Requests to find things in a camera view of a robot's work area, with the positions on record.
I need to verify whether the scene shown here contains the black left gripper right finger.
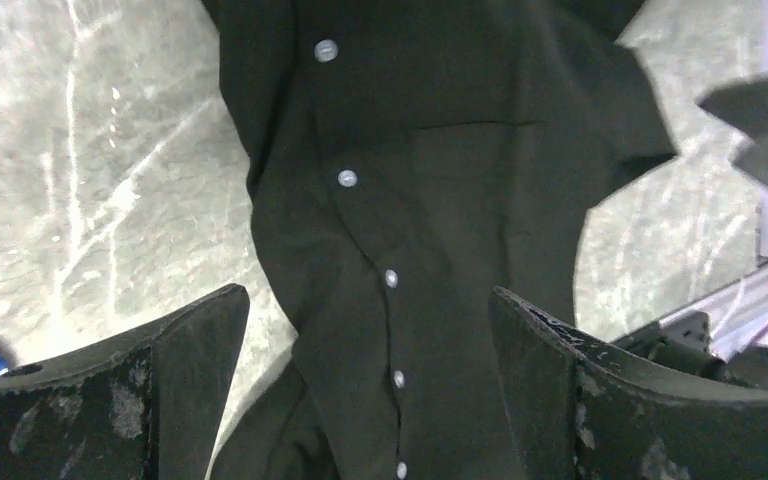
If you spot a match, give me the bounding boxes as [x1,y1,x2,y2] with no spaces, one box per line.
[489,288,768,479]

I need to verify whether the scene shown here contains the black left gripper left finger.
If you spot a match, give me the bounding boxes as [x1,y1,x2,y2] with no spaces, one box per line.
[0,284,249,480]

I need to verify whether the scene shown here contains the black button shirt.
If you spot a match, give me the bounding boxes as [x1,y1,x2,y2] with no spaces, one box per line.
[205,1,675,479]

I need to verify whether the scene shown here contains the aluminium frame rail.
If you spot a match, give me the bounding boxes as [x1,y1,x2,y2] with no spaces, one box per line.
[658,261,768,359]

